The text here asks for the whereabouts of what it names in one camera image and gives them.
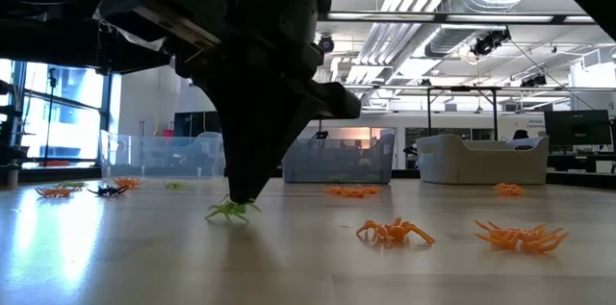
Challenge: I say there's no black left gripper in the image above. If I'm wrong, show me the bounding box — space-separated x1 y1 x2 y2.
98 0 362 203

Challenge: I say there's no black cabinet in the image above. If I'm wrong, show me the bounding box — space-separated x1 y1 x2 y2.
173 111 221 139

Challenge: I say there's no grey translucent plastic bin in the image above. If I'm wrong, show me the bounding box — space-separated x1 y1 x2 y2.
282 130 397 185

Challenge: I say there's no black ceiling spotlight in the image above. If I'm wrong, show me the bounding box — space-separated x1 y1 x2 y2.
317 33 336 55

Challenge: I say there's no clear plastic bin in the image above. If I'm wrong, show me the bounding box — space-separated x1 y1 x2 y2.
99 130 226 180

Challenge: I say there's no black plastic spider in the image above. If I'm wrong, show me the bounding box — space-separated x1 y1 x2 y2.
87 184 130 197

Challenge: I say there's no rig light bar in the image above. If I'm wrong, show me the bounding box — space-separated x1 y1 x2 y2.
317 10 598 26

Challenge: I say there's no white plastic bin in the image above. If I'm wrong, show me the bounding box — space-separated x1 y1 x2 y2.
416 133 550 186

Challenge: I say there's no black light stand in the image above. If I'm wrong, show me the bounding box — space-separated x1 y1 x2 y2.
43 66 59 166

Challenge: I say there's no black stage light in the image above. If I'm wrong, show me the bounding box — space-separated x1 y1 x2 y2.
470 28 512 59
519 73 549 89

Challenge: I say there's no black computer monitor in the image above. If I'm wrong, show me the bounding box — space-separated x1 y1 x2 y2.
544 109 613 147

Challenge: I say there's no black aluminium table frame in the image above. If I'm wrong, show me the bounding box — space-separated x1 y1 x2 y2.
18 164 616 187

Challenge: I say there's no black window frame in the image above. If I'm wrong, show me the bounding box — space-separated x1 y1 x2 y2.
0 57 115 171

